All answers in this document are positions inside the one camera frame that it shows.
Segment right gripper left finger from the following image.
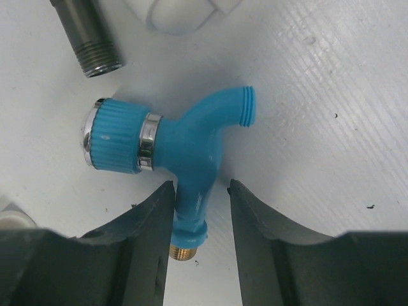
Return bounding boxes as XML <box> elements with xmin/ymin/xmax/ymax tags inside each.
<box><xmin>1</xmin><ymin>181</ymin><xmax>175</xmax><ymax>305</ymax></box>

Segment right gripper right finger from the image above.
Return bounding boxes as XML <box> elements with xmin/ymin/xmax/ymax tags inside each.
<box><xmin>228</xmin><ymin>180</ymin><xmax>407</xmax><ymax>305</ymax></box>

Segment blue plastic faucet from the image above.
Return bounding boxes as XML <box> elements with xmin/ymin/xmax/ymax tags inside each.
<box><xmin>81</xmin><ymin>86</ymin><xmax>256</xmax><ymax>261</ymax></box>

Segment white elbow fitting centre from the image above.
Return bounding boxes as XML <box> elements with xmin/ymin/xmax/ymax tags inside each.
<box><xmin>1</xmin><ymin>194</ymin><xmax>37</xmax><ymax>230</ymax></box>

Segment white elbow fitting right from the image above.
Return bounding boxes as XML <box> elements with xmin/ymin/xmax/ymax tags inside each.
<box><xmin>148</xmin><ymin>0</ymin><xmax>241</xmax><ymax>36</ymax></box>

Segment dark metal lever faucet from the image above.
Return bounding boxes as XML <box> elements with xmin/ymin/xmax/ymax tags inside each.
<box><xmin>50</xmin><ymin>0</ymin><xmax>124</xmax><ymax>78</ymax></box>

